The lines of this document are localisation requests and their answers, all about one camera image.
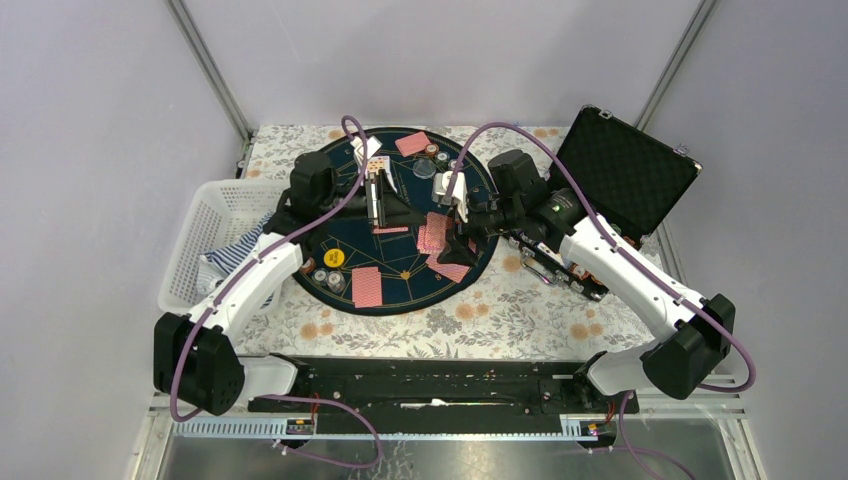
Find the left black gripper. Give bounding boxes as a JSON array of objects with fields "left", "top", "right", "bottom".
[{"left": 319, "top": 169, "right": 428, "bottom": 230}]

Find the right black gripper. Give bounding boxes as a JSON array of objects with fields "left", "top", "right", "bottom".
[{"left": 436, "top": 191, "right": 522, "bottom": 269}]

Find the red card deck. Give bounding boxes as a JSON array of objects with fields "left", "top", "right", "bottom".
[{"left": 417, "top": 212, "right": 454, "bottom": 255}]

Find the red playing card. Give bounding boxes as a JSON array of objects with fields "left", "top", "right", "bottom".
[
  {"left": 351, "top": 266, "right": 384, "bottom": 310},
  {"left": 395, "top": 131, "right": 430, "bottom": 157},
  {"left": 354, "top": 267, "right": 384, "bottom": 310},
  {"left": 426, "top": 255, "right": 471, "bottom": 284}
]

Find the red five chip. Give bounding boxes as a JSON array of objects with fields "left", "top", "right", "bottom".
[
  {"left": 300, "top": 258, "right": 316, "bottom": 275},
  {"left": 424, "top": 143, "right": 440, "bottom": 158}
]

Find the green fifty chip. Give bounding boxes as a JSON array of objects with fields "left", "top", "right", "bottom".
[{"left": 435, "top": 152, "right": 451, "bottom": 165}]

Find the yellow dealer button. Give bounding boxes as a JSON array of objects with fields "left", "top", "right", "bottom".
[{"left": 323, "top": 248, "right": 346, "bottom": 269}]

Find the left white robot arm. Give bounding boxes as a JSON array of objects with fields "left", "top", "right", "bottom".
[{"left": 153, "top": 152, "right": 421, "bottom": 415}]

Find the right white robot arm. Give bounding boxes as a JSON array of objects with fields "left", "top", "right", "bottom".
[{"left": 432, "top": 149, "right": 735, "bottom": 412}]

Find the round dark blue poker mat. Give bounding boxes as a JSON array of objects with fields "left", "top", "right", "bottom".
[{"left": 292, "top": 127, "right": 498, "bottom": 316}]

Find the clear plastic disc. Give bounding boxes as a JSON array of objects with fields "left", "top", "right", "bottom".
[{"left": 412, "top": 158, "right": 437, "bottom": 179}]

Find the black chip carrying case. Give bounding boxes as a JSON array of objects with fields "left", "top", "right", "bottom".
[{"left": 506, "top": 104, "right": 702, "bottom": 301}]

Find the floral tablecloth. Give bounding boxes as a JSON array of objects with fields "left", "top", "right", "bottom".
[{"left": 236, "top": 125, "right": 653, "bottom": 361}]

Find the white plastic basket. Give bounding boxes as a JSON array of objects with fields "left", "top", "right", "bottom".
[{"left": 157, "top": 179, "right": 288, "bottom": 314}]

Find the striped blue white cloth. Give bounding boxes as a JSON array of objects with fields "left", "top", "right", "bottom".
[{"left": 195, "top": 213, "right": 272, "bottom": 296}]

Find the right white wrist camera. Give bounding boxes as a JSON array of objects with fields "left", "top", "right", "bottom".
[{"left": 431, "top": 171, "right": 469, "bottom": 223}]

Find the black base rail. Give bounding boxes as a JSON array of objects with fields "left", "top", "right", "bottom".
[{"left": 248, "top": 356, "right": 639, "bottom": 435}]

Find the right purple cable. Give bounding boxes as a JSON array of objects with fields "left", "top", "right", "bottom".
[{"left": 443, "top": 121, "right": 758, "bottom": 480}]

